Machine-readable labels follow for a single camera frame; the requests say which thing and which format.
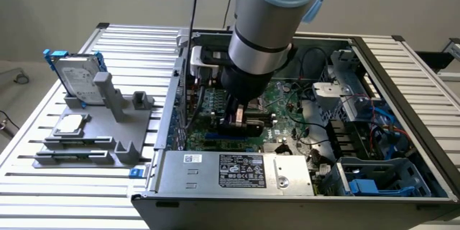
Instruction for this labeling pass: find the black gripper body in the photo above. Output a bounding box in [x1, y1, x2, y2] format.
[218, 66, 274, 107]

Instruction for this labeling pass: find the blue expansion slot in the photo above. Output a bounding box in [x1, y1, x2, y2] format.
[202, 132, 259, 142]

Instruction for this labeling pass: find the CPU socket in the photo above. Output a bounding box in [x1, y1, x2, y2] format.
[246, 96, 269, 115]

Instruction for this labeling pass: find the green motherboard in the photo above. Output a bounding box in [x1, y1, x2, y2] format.
[182, 78, 326, 161]

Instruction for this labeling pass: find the grey chipset heatsink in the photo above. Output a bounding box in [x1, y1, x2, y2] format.
[263, 143, 299, 156]

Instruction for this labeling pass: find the silver power supply unit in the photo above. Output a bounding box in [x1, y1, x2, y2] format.
[154, 150, 317, 197]

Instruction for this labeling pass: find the silver drive cage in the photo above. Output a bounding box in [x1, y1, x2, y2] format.
[310, 48, 382, 123]

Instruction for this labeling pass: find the black fan shroud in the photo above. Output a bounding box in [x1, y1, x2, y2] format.
[323, 119, 371, 161]

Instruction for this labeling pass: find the grey parts rack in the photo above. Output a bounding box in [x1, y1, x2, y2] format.
[31, 73, 155, 169]

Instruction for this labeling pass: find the blue disk caddy in bay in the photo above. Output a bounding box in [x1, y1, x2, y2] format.
[345, 178, 407, 197]

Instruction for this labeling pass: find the open black PC case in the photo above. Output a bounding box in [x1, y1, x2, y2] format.
[130, 29, 460, 230]

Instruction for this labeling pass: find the silver CPU chip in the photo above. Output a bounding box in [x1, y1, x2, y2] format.
[55, 115, 86, 134]

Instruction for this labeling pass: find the silver hard disk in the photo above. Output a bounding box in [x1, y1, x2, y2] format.
[53, 55, 105, 104]

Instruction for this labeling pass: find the grey disk bay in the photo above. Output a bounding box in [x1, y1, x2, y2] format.
[334, 156, 433, 197]

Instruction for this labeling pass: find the neighbouring metal table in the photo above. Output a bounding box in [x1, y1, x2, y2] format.
[411, 37, 460, 81]

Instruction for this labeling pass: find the grey caster wheel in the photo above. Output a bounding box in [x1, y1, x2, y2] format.
[11, 69, 30, 84]

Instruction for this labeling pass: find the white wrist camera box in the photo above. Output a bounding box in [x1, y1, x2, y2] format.
[189, 46, 221, 78]

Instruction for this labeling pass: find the looped black wire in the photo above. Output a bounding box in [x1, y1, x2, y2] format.
[298, 47, 327, 80]

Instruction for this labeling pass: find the long black wire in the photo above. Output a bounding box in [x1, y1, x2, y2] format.
[282, 120, 341, 145]

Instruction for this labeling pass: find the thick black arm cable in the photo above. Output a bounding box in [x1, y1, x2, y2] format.
[182, 0, 201, 131]

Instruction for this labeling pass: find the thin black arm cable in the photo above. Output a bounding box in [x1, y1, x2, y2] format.
[223, 0, 234, 30]

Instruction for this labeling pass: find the blue data wire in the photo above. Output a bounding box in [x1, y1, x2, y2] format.
[369, 105, 410, 156]

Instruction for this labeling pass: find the red wire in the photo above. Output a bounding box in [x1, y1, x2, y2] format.
[371, 99, 411, 145]

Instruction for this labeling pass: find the blue disk carrier frame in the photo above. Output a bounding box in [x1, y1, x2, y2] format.
[41, 48, 105, 108]

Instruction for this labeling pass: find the black floor cable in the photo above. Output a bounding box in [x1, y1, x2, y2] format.
[0, 110, 18, 134]

